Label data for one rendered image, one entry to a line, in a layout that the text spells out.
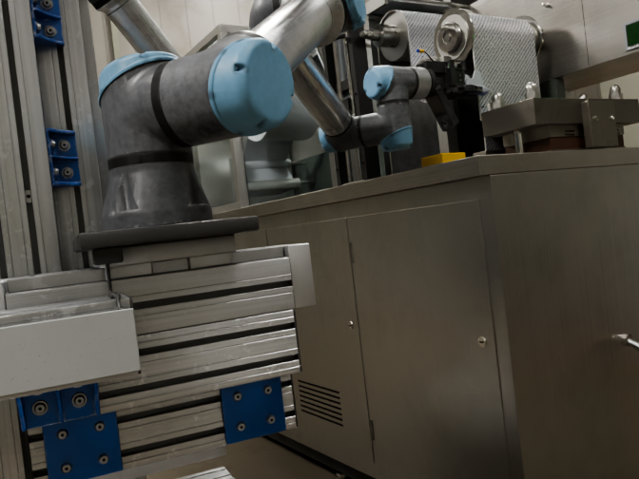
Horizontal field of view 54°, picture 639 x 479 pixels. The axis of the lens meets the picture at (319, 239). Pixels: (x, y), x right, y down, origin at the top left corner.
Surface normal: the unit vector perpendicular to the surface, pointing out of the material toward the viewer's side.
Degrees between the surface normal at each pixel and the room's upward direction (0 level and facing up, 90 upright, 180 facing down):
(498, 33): 90
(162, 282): 90
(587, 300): 90
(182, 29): 90
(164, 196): 73
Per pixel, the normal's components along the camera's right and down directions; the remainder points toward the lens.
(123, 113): -0.37, 0.12
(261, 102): 0.85, -0.03
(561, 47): -0.85, 0.11
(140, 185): -0.05, -0.29
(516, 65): 0.51, -0.04
